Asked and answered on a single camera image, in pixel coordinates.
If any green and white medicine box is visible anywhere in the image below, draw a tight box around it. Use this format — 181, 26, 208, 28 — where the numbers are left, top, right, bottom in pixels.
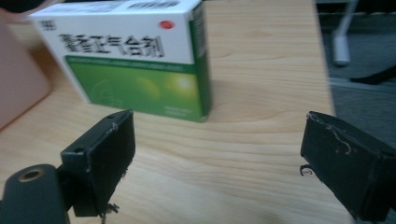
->
28, 0, 213, 123

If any dark object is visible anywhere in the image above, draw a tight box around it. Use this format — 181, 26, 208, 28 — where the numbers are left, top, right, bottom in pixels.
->
0, 0, 48, 14

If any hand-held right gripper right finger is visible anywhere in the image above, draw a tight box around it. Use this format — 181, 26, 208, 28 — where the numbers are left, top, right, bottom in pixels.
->
300, 110, 396, 223

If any white stand leg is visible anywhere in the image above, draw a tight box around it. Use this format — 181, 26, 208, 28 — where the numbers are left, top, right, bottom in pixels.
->
331, 0, 360, 67

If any black chair base leg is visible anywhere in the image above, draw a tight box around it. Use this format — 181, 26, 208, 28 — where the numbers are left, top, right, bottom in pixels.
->
349, 64, 396, 86

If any pink container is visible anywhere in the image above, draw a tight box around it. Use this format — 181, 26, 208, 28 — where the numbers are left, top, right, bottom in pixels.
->
0, 8, 52, 131

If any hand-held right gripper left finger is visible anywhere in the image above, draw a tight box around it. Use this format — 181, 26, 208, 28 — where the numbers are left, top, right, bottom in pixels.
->
60, 108, 136, 218

